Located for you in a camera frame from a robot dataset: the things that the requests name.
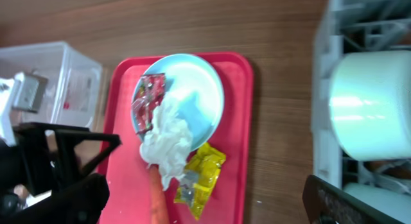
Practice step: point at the orange carrot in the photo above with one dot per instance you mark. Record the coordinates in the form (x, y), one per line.
(158, 210)

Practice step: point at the yellow silver snack wrapper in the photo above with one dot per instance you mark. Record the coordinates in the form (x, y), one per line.
(200, 177)

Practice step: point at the red snack wrapper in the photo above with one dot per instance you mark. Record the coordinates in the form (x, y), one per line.
(149, 94)

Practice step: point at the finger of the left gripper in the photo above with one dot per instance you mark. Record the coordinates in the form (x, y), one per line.
(76, 153)

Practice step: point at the light blue bowl with rice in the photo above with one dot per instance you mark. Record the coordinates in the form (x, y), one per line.
(392, 204)

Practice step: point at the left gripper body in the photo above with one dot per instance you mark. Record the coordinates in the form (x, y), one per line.
(31, 163)

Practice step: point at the light blue plate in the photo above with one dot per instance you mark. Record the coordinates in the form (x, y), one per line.
(198, 91)

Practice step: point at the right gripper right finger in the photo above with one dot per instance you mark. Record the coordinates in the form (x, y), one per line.
(325, 203)

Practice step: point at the grey dishwasher rack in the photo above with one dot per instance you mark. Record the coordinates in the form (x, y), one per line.
(354, 26)

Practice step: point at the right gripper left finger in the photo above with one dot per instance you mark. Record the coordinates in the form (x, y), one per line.
(82, 202)

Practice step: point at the clear plastic storage bin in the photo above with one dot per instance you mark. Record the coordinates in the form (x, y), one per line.
(73, 84)

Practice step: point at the light blue bowl with mushroom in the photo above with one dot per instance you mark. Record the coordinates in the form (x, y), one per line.
(369, 105)

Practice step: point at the white tissue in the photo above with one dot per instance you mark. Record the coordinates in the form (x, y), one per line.
(169, 142)

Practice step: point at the red serving tray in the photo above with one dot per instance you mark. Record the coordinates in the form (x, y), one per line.
(126, 173)

